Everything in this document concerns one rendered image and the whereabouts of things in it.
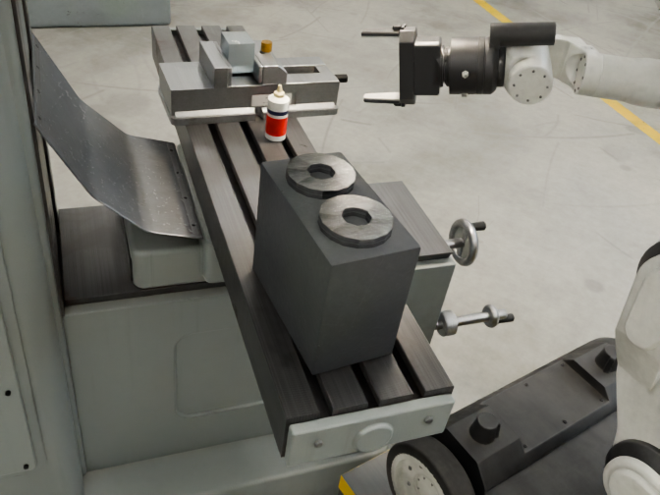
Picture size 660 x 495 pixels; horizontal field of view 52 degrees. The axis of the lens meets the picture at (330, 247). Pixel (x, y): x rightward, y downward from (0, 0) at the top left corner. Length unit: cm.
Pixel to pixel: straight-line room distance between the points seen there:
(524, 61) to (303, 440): 63
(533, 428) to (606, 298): 143
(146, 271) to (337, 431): 53
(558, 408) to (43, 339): 94
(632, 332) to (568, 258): 178
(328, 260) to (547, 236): 221
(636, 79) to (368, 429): 65
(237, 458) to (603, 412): 80
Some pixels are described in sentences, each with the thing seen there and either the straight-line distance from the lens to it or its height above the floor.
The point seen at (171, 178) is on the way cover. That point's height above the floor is 83.
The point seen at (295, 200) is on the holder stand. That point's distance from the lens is 84.
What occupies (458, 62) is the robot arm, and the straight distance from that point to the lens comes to 109.
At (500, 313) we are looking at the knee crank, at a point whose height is 49.
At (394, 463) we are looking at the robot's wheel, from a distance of 131.
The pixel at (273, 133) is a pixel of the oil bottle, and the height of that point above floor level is 92.
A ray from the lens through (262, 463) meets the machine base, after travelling 164.
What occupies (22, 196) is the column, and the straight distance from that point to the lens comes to 108.
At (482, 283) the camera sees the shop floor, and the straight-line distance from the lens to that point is 255.
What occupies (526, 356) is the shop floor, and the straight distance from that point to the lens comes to 234.
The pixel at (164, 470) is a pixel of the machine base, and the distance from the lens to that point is 163.
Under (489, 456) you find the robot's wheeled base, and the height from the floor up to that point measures 61.
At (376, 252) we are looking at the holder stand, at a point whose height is 109.
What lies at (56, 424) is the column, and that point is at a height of 45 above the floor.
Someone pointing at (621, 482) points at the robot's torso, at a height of 69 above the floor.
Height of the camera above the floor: 157
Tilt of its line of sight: 38 degrees down
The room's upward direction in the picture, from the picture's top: 10 degrees clockwise
